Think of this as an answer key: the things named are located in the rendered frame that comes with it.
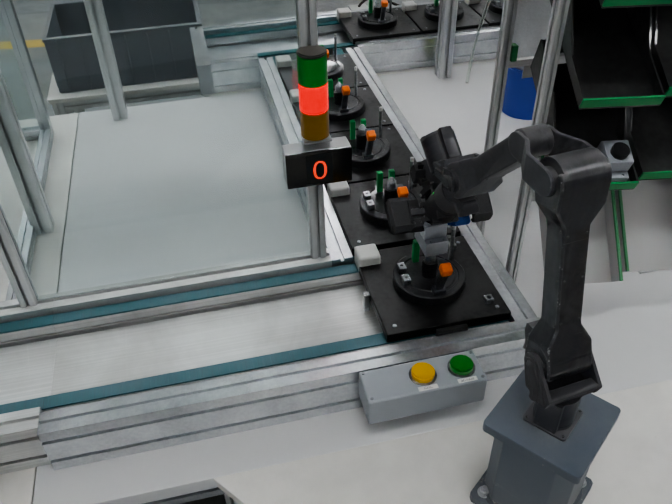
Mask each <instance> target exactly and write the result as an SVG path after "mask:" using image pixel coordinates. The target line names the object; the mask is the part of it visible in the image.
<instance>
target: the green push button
mask: <svg viewBox="0 0 672 504"><path fill-rule="evenodd" d="M473 366H474V363H473V361H472V359H471V358H470V357H468V356H466V355H456V356H454V357H452V358H451V360H450V369H451V370H452V371H453V372H454V373H455V374H458V375H468V374H470V373H471V372H472V371H473Z"/></svg>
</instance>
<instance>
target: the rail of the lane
mask: <svg viewBox="0 0 672 504"><path fill-rule="evenodd" d="M539 319H540V318H539V317H535V318H529V319H524V320H519V321H514V322H509V323H503V324H498V325H493V326H488V327H482V328H477V329H472V330H468V325H467V324H461V325H456V326H450V327H445V328H440V329H436V335H435V337H430V338H425V339H420V340H415V341H409V342H404V343H399V344H394V345H389V346H383V347H378V348H373V349H368V350H362V351H357V352H352V353H347V354H342V355H336V356H331V357H326V358H321V359H316V360H310V361H305V362H300V363H295V364H289V365H284V366H279V367H274V368H269V369H263V370H258V371H253V372H248V373H243V374H237V375H232V376H227V377H222V378H216V379H211V380H206V381H201V382H196V383H190V384H185V385H180V386H175V387H169V388H164V389H159V390H154V391H149V392H143V393H138V394H133V395H128V396H123V397H117V398H112V399H107V400H102V401H96V402H91V403H86V404H81V405H76V406H70V407H65V408H60V409H55V410H50V411H44V412H39V420H38V422H39V424H40V425H38V428H37V436H38V438H39V440H40V443H41V442H42V447H43V449H44V451H45V453H46V455H47V457H48V459H49V461H50V460H51V465H52V467H53V469H54V471H55V470H59V469H64V468H69V467H74V466H79V465H84V464H89V463H93V462H98V461H103V460H108V459H113V458H118V457H123V456H127V455H132V454H137V453H142V452H147V451H152V450H157V449H161V448H166V447H171V446H176V445H181V444H186V443H191V442H195V441H200V440H205V439H210V438H215V437H220V436H225V435H229V434H234V433H239V432H244V431H249V430H254V429H259V428H263V427H268V426H273V425H278V424H283V423H288V422H293V421H297V420H302V419H307V418H312V417H317V416H322V415H327V414H331V413H336V412H341V411H346V410H351V409H356V408H361V407H363V406H362V402H361V399H360V396H359V372H363V371H368V370H373V369H378V368H383V367H388V366H394V365H399V364H404V363H409V362H414V361H419V360H424V359H429V358H434V357H439V356H444V355H449V354H454V353H460V352H465V351H470V350H472V351H473V352H474V354H475V356H476V358H477V360H478V362H479V363H480V365H481V367H482V369H483V371H484V373H485V375H486V377H487V381H492V380H497V379H501V378H506V377H511V376H516V375H520V373H521V372H522V371H523V369H524V368H525V367H524V356H525V349H524V348H523V345H524V342H525V327H526V324H527V323H529V322H533V321H536V320H539Z"/></svg>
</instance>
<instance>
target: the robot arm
mask: <svg viewBox="0 0 672 504"><path fill-rule="evenodd" d="M420 142H421V145H422V148H423V151H424V154H425V157H426V159H424V160H423V161H418V162H417V164H414V165H413V166H412V167H411V169H410V176H411V179H412V183H413V184H416V183H417V184H419V186H422V188H423V189H422V190H421V191H420V197H421V199H424V198H425V201H426V202H421V203H420V208H419V204H418V199H413V200H408V198H406V197H400V198H393V199H388V200H387V202H386V203H385V210H386V214H387V219H388V224H389V228H390V233H391V234H393V235H396V234H403V233H415V232H422V231H424V226H423V225H424V222H427V221H430V223H431V226H432V225H439V224H445V223H447V224H448V225H450V226H460V225H467V224H469V223H470V217H469V215H471V214H472V219H471V221H472V222H480V221H486V220H489V219H491V217H492V216H493V209H492V205H491V201H490V197H489V193H488V192H492V191H494V190H495V189H496V188H497V187H498V186H499V185H500V184H502V182H503V178H502V177H503V176H505V175H506V174H508V173H510V172H512V171H514V170H516V169H517V168H519V167H521V172H522V179H523V180H524V181H525V182H526V183H527V184H528V185H529V186H530V187H531V188H532V189H533V190H534V191H535V201H536V203H537V205H538V206H539V208H540V209H541V211H542V212H543V214H544V215H545V217H546V218H547V235H546V251H545V267H544V283H543V299H542V315H541V318H540V319H539V320H536V321H533V322H529V323H527V324H526V327H525V342H524V345H523V348H524V349H525V356H524V367H525V384H526V386H527V388H528V389H529V392H530V394H529V398H530V399H531V400H532V401H533V402H532V404H531V405H530V407H529V408H528V409H527V411H526V412H525V413H524V415H523V420H524V421H526V422H528V423H529V424H531V425H533V426H535V427H537V428H538V429H540V430H542V431H544V432H546V433H547V434H549V435H551V436H553V437H555V438H556V439H558V440H560V441H562V442H565V441H566V440H567V438H568V437H569V435H570V433H571V432H572V430H573V429H574V427H575V426H576V424H577V423H578V421H579V420H580V418H581V416H582V415H583V410H582V409H580V408H578V406H579V403H580V400H581V397H582V396H584V395H587V394H590V393H595V392H597V391H598V390H600V389H601V388H602V383H601V380H600V376H599V373H598V369H597V366H596V363H595V359H594V356H593V353H592V339H591V337H590V335H589V334H588V332H587V331H586V329H585V328H584V327H583V325H582V323H581V316H582V306H583V295H584V285H585V274H586V264H587V254H588V243H589V233H590V225H591V222H592V221H593V220H594V218H595V217H596V215H597V214H598V213H599V211H600V210H601V209H602V207H603V206H604V204H605V203H606V200H607V196H608V192H609V188H610V184H611V180H612V167H611V163H610V161H609V159H608V158H607V157H606V156H605V155H604V154H602V152H601V151H600V150H598V149H597V148H595V147H593V146H592V145H591V144H589V143H588V142H587V141H585V140H582V139H579V138H576V137H573V136H570V135H567V134H564V133H561V132H559V131H558V130H556V129H555V128H554V127H552V126H551V125H549V124H548V125H546V124H538V125H533V126H528V127H524V128H519V129H516V130H515V131H514V132H512V133H511V134H510V135H509V136H508V137H507V138H505V139H504V140H502V141H500V142H499V143H497V144H496V145H494V146H493V147H491V148H490V149H488V150H486V151H485V152H483V153H482V154H478V153H473V154H468V155H463V156H462V153H461V150H460V147H459V144H458V141H457V138H456V135H455V132H454V130H453V129H452V128H451V126H445V127H440V128H439V129H438V130H436V131H434V132H431V133H429V134H427V135H426V136H423V137H421V139H420ZM543 155H549V156H547V157H544V158H542V159H541V160H540V161H539V160H537V159H536V158H539V157H541V156H543ZM422 207H423V208H422ZM424 215H426V216H427V217H426V216H424Z"/></svg>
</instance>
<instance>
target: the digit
mask: <svg viewBox="0 0 672 504"><path fill-rule="evenodd" d="M306 170H307V184H314V183H321V182H327V181H333V163H332V152H331V153H324V154H316V155H309V156H306Z"/></svg>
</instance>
